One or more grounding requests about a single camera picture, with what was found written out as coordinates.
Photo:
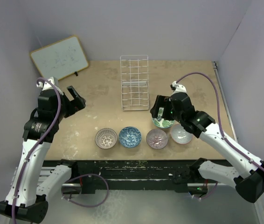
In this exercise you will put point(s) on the white wire dish rack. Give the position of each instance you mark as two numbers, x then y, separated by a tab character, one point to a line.
134	75

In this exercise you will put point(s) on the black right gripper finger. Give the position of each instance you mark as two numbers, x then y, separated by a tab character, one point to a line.
159	102
168	115

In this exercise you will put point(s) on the purple striped bowl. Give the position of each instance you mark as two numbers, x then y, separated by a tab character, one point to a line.
157	139

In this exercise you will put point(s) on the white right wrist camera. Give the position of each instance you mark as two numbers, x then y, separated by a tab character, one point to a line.
176	88

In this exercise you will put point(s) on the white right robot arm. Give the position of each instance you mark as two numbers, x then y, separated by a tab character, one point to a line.
246	171

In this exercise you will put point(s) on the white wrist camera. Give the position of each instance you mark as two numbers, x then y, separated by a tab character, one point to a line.
176	88
47	83

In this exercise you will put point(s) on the black table front rail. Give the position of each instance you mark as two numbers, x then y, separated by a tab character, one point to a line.
161	175

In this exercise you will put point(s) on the grey bowl red rim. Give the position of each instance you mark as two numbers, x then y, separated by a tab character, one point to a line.
179	135

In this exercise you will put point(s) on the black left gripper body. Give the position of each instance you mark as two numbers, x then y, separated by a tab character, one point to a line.
67	108

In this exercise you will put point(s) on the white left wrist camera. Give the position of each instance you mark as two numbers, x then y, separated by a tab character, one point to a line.
47	83

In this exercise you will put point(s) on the maroon lattice pattern bowl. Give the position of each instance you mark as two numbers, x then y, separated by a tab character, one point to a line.
106	138

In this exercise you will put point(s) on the aluminium side rail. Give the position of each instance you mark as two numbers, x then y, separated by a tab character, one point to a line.
215	67

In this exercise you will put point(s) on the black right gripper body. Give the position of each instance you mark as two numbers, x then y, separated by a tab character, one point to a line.
167	103

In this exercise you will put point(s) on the yellow framed whiteboard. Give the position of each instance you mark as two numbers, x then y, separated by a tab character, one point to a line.
60	59

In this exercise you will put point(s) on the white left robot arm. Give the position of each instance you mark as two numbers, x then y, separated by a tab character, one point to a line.
28	200

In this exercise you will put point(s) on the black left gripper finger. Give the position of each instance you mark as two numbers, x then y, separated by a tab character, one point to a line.
73	93
80	103

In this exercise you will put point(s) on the green leaf pattern bowl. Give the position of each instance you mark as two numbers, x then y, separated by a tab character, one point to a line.
160	122

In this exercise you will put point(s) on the blue floral pattern bowl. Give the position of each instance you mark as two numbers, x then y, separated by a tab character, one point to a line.
130	137

